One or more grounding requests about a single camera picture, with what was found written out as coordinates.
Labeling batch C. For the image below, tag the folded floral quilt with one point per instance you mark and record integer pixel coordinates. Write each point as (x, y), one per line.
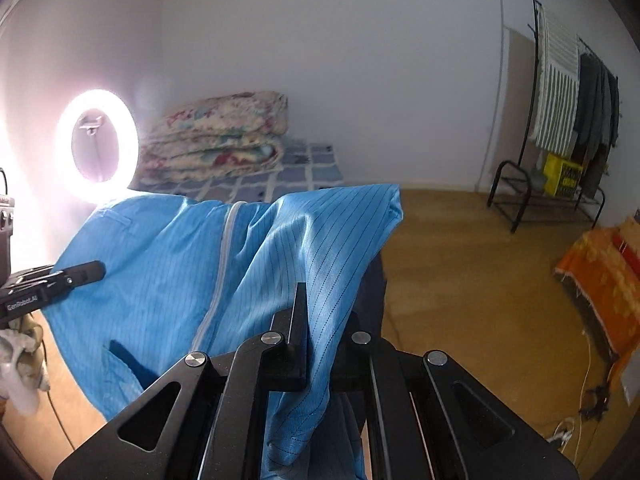
(215, 135)

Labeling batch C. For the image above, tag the striped hanging towel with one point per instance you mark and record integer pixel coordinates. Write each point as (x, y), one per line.
(555, 85)

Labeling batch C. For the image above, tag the orange patterned cloth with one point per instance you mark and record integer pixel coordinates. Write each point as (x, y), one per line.
(600, 270)

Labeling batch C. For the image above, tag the blue checked bed sheet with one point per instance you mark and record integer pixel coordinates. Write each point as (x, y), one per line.
(310, 165)

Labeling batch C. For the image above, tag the tan blanket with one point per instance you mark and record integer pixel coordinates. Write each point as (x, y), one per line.
(75, 410)

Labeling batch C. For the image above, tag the black clothes rack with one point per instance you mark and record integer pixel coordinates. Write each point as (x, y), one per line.
(522, 180)

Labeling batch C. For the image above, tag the blue pinstriped garment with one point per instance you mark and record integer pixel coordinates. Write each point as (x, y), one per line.
(165, 260)

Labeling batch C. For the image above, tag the small black clamp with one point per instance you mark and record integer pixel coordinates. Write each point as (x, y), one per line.
(597, 402)

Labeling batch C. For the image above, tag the person's left hand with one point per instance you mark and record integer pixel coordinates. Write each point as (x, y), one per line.
(20, 360)

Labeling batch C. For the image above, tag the dark grey hanging garment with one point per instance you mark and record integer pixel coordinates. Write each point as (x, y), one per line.
(611, 120)

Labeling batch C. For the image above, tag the white plug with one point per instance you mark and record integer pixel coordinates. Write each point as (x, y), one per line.
(564, 432)

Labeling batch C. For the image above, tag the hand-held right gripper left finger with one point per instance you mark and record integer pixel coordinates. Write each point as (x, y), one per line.
(301, 330)

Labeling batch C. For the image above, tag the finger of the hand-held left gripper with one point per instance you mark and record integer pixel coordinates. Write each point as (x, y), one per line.
(87, 272)

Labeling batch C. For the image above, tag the beige board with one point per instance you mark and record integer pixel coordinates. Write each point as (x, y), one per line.
(520, 70)

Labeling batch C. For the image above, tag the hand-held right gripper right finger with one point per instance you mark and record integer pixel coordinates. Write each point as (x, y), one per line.
(352, 355)

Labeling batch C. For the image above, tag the yellow box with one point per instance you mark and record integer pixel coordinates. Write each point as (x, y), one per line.
(562, 175)

